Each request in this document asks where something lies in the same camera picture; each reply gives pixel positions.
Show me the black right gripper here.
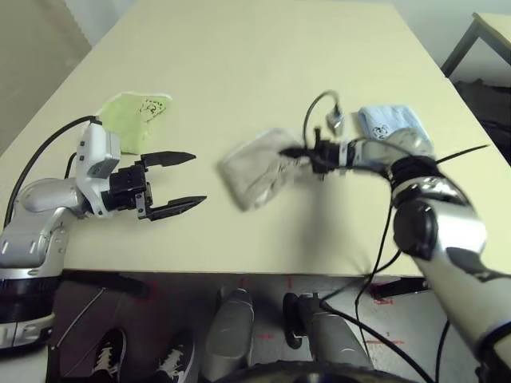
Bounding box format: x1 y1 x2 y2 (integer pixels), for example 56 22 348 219
279 126 343 180

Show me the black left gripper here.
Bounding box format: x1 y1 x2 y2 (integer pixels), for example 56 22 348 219
101 151 208 223

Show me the beige towel with white edging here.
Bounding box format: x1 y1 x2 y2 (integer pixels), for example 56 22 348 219
217 127 315 212

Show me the green folded towel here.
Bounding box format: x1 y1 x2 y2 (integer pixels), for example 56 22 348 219
98 91 174 156

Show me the blue folded towel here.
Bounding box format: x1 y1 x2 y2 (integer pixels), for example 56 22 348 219
356 104 434 159

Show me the black table foot bar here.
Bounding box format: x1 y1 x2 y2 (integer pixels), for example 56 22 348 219
61 270 151 302
373 277 434 300

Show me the grey robot left leg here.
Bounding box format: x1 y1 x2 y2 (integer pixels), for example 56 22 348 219
201 287 255 378

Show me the grey robot leg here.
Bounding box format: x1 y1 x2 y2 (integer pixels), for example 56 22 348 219
201 287 255 378
282 293 372 368

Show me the beige curtain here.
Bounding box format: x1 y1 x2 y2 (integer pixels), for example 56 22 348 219
0 0 93 156

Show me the grey robot right leg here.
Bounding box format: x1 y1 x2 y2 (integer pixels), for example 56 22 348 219
282 293 372 368

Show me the black robot torso rim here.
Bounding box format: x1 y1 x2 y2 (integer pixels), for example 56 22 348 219
231 360 400 383

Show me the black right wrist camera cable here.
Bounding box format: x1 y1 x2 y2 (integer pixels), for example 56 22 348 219
302 90 492 383

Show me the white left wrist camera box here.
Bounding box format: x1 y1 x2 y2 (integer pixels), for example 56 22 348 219
74 122 122 219

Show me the beige side table black frame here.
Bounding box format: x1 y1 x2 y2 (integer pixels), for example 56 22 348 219
441 11 511 79

